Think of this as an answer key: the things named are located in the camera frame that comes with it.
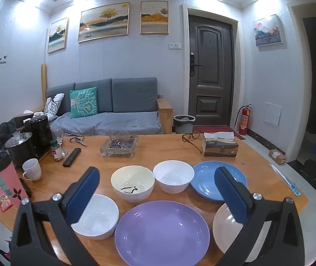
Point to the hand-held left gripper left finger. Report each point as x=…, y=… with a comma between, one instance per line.
x=84, y=194

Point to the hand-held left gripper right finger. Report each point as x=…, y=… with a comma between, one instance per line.
x=234, y=196

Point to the blue plate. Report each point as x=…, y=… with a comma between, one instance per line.
x=205, y=177

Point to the white bowl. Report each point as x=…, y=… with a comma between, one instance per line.
x=99, y=219
x=174, y=174

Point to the beige plate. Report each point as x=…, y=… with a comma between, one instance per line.
x=225, y=230

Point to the black remote control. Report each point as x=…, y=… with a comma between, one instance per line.
x=71, y=157

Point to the spice jar with green lid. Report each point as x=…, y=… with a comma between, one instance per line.
x=56, y=152

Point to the brown patterned tissue box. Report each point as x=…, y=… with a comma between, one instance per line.
x=218, y=147

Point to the small metal scissors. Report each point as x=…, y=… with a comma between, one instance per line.
x=81, y=141

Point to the cream bowl with black mark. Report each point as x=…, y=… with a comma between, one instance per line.
x=137, y=176

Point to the white mug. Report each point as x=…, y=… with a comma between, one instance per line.
x=33, y=170

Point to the glass ashtray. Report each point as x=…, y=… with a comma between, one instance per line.
x=119, y=146

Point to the small cardboard box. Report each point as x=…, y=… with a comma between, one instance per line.
x=277, y=156

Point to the wine glass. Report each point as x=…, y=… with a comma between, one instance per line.
x=59, y=138

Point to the red doormat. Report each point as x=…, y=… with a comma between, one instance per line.
x=216, y=129

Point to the tortoiseshell eyeglasses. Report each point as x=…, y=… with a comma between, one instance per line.
x=187, y=137

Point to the black kettle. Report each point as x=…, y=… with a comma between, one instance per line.
x=40, y=133

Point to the red fire extinguisher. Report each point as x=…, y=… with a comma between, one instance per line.
x=243, y=122

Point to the grey sofa cover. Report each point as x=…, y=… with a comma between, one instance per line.
x=113, y=123

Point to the pink tumbler with black lid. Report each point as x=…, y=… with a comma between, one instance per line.
x=5, y=183

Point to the red snack packet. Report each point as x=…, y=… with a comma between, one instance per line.
x=5, y=202

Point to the purple plate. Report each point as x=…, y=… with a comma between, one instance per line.
x=160, y=235

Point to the grey trash bin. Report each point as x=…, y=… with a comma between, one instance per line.
x=184, y=126

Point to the teal patterned cushion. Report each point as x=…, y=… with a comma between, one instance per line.
x=83, y=102

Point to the white patterned cushion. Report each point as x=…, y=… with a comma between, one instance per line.
x=53, y=105

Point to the dark jacket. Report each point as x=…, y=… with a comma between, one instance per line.
x=7, y=130

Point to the grey sofa with wooden arms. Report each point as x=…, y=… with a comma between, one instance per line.
x=133, y=94

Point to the rolled bamboo mat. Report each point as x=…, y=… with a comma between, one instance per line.
x=44, y=83

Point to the dark brown door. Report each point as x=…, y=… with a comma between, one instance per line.
x=210, y=66

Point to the small mountain painting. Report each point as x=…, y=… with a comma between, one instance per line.
x=57, y=36

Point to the blue mountain sunset painting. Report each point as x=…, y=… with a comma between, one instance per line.
x=267, y=30

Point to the large golden tree painting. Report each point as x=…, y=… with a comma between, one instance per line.
x=104, y=23

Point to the golden hills painting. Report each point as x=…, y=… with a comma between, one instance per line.
x=154, y=18

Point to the white wall panel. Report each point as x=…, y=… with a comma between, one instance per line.
x=272, y=114

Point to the white light switch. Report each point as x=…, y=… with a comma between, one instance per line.
x=174, y=46

